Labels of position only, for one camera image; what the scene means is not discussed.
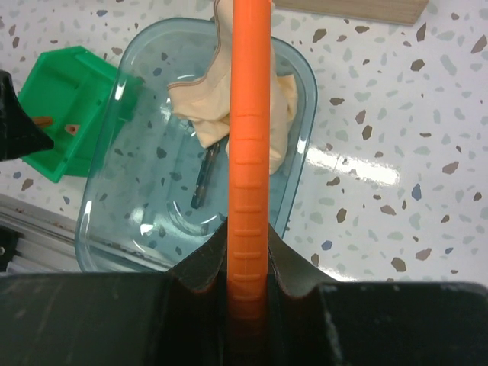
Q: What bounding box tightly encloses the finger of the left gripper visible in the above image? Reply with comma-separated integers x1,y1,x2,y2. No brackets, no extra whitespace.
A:
1,70,54,162

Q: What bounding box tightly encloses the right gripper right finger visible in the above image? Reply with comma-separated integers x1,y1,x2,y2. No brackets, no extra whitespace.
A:
265,231,487,365

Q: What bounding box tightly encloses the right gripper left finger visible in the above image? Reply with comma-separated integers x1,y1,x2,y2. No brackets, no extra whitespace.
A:
1,225,227,365

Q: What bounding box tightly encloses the beige underwear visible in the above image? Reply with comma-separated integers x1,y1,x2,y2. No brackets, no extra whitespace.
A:
168,1,298,175

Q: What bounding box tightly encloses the orange plastic hanger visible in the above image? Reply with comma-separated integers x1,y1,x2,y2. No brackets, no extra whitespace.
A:
226,1,271,365

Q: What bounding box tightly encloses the wooden hanger rack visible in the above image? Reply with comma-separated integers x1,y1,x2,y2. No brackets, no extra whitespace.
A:
274,0,429,26

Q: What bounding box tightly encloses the green plastic bin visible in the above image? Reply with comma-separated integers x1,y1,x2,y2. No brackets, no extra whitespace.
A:
19,46,144,183

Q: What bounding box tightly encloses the clear blue plastic container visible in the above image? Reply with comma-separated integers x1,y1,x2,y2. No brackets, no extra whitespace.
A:
74,17,319,273

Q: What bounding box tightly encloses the aluminium rail frame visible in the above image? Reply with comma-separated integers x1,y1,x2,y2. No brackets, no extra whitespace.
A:
1,194,81,274

